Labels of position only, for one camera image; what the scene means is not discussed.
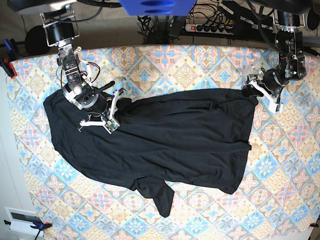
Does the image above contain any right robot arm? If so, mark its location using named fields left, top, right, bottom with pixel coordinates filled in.
left=40, top=1, right=112, bottom=115

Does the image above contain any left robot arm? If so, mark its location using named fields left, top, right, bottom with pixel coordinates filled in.
left=242, top=0, right=313, bottom=99

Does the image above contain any white power strip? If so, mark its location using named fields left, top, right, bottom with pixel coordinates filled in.
left=184, top=23, right=233, bottom=35

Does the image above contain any white camera bracket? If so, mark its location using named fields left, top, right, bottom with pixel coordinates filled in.
left=245, top=67, right=286, bottom=114
left=78, top=88, right=126, bottom=135

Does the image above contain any blue orange clamp bottom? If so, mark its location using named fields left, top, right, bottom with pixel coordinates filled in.
left=4, top=220, right=53, bottom=240

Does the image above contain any blue mount plate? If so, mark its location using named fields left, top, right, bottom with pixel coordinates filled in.
left=119, top=0, right=197, bottom=16

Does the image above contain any patterned tablecloth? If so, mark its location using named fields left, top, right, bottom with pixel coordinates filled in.
left=0, top=45, right=320, bottom=240

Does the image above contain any white wall panel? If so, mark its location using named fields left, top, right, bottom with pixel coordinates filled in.
left=4, top=206, right=41, bottom=236

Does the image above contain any blue orange clamp left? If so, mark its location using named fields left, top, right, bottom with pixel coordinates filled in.
left=0, top=38, right=18, bottom=79

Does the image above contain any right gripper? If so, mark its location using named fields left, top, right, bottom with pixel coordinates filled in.
left=79, top=93, right=112, bottom=114

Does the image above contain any black round stool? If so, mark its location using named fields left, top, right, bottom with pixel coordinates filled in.
left=24, top=25, right=51, bottom=56

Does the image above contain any blue orange clamp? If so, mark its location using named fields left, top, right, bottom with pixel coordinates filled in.
left=4, top=220, right=53, bottom=240
left=0, top=38, right=18, bottom=79

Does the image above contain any black t-shirt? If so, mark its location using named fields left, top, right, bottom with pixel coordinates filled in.
left=43, top=88, right=258, bottom=217

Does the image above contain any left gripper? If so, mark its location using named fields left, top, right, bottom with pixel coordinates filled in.
left=241, top=69, right=285, bottom=98

